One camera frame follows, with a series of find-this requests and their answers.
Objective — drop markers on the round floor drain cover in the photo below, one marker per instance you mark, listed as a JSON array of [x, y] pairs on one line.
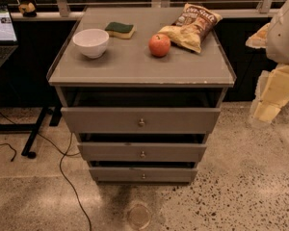
[[139, 217]]

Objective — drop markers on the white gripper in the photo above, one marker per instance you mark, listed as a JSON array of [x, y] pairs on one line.
[[284, 38]]

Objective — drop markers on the white ceramic bowl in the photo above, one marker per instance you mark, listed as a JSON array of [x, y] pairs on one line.
[[91, 42]]

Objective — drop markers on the grey drawer cabinet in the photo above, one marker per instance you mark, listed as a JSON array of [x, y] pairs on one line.
[[128, 76]]

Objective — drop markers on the black desk leg frame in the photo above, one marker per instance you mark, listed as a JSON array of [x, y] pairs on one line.
[[32, 128]]

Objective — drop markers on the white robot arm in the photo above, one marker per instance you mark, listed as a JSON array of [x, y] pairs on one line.
[[273, 37]]

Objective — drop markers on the red apple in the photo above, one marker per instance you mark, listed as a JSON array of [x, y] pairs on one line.
[[159, 45]]

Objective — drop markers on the grey bottom drawer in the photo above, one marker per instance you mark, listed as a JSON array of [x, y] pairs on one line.
[[143, 174]]

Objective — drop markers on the grey middle drawer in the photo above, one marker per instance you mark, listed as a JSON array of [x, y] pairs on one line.
[[141, 152]]

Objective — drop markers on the sea salt chip bag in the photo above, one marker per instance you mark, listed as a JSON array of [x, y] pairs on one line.
[[191, 28]]

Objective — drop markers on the grey drawer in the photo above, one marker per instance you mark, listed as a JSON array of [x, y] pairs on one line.
[[141, 152], [141, 120], [143, 174]]

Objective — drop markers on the grey top drawer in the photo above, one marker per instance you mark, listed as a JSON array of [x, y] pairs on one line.
[[141, 120]]

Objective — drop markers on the green yellow sponge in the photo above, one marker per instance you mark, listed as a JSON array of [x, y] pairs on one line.
[[120, 30]]

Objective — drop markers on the small dark yellow object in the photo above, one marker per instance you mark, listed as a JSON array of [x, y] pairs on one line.
[[27, 9]]

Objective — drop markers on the open laptop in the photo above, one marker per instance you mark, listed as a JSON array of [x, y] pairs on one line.
[[8, 38]]

